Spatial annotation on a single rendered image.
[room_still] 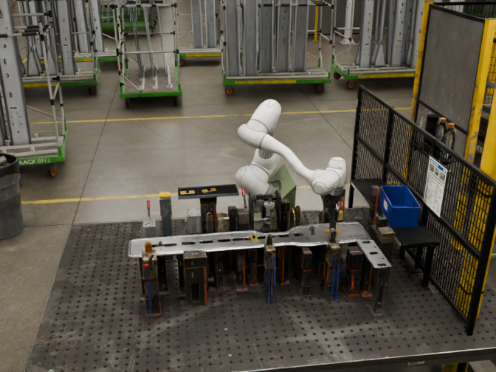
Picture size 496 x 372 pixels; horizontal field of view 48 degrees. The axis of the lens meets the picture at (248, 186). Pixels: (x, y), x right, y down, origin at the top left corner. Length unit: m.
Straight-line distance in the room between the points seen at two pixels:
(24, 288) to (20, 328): 0.53
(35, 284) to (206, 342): 2.26
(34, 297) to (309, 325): 2.44
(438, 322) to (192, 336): 1.31
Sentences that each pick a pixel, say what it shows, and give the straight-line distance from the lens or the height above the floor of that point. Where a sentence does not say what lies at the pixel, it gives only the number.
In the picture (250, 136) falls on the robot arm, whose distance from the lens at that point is 3.26.
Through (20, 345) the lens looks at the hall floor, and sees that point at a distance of 4.29.
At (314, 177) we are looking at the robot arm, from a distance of 2.98.
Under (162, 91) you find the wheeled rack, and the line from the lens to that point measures 9.17.
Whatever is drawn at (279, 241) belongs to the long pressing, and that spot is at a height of 1.00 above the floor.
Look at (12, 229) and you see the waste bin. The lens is 5.65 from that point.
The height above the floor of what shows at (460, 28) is 1.86.
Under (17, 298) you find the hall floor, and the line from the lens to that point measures 4.78.
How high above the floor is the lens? 2.59
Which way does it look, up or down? 24 degrees down
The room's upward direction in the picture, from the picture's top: straight up
